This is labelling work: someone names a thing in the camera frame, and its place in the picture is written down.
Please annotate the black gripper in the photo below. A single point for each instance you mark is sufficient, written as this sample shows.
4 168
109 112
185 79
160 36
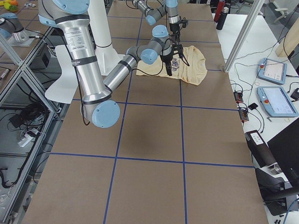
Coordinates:
166 58
173 27

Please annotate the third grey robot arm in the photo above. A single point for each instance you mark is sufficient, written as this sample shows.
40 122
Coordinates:
10 26

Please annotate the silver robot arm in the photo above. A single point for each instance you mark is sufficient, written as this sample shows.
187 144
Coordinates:
98 67
153 15

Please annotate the black water bottle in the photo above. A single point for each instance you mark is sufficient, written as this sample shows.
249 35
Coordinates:
222 18

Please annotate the red water bottle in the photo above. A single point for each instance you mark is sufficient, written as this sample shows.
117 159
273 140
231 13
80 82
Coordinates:
219 9

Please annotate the orange electronics board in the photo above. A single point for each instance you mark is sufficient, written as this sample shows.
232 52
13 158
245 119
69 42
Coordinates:
243 115
238 96

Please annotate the far blue teach pendant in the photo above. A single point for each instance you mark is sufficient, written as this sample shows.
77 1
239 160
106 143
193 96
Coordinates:
272 71

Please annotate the blue teach pendant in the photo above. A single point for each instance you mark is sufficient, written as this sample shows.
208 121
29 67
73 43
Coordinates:
272 71
276 102

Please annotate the near blue teach pendant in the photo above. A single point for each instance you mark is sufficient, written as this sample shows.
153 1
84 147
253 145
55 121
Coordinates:
276 102

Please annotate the white plastic chair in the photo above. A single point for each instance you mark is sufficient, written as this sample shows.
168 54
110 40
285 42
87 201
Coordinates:
64 88

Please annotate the black power adapter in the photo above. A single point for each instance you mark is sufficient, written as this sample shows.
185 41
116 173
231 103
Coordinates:
295 94

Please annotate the dark cardboard roll box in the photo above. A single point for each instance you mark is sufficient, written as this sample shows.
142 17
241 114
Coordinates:
259 148

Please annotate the black monitor screen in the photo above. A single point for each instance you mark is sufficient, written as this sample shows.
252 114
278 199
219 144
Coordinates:
285 149

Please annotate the white power strip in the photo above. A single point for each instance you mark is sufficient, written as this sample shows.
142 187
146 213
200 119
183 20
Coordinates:
26 139

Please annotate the green plastic toy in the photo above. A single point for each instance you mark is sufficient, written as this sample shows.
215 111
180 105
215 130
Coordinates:
10 5

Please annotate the aluminium frame post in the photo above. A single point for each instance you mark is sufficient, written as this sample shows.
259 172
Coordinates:
243 34

